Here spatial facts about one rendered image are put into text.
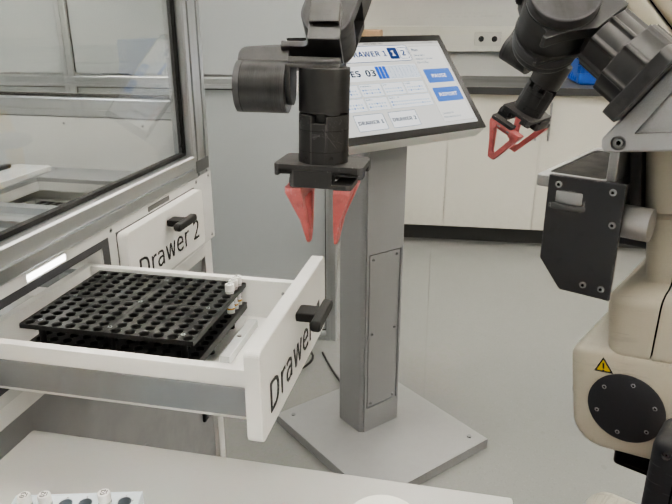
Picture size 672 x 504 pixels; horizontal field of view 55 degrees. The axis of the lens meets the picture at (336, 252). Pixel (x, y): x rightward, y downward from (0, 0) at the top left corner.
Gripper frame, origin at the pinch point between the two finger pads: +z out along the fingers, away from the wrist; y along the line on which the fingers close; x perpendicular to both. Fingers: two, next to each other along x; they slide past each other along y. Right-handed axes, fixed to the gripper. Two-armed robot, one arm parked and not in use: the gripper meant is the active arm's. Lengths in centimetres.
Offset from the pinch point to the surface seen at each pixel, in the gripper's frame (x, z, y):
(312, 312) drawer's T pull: 3.8, 8.5, 0.4
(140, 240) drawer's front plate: -18.2, 9.6, 34.2
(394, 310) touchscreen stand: -103, 57, 1
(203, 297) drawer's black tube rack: 0.0, 9.9, 15.9
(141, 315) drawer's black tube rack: 6.6, 10.0, 21.2
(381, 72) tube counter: -99, -12, 7
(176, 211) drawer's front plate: -31.7, 8.6, 34.2
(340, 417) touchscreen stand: -101, 95, 16
